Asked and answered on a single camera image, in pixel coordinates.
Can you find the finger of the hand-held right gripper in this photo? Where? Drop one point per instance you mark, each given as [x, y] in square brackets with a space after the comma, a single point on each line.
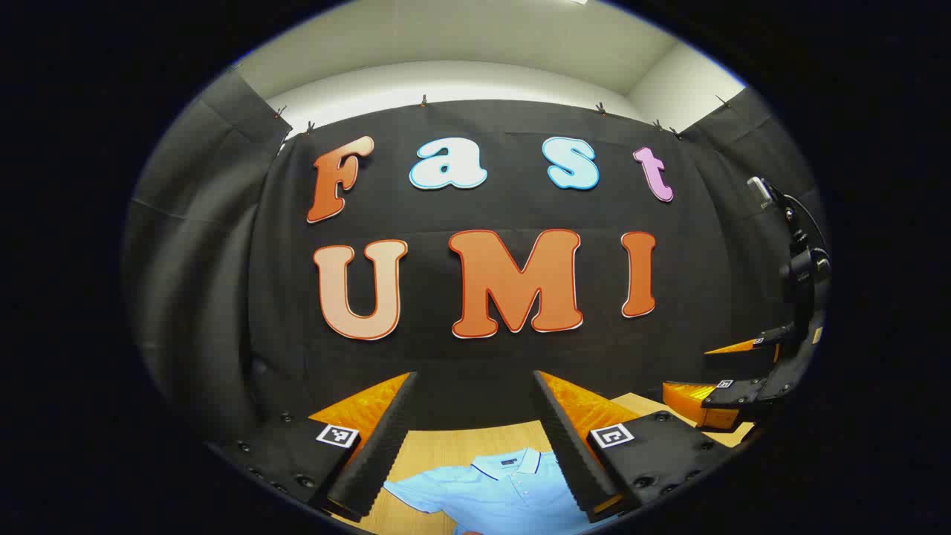
[735, 397]
[765, 346]

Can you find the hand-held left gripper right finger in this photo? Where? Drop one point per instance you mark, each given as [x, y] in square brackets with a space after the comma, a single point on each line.
[572, 453]

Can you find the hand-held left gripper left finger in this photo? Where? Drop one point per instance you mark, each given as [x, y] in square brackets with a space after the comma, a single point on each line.
[379, 453]

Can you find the light blue T-shirt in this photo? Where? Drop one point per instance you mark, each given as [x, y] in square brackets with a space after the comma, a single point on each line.
[505, 494]

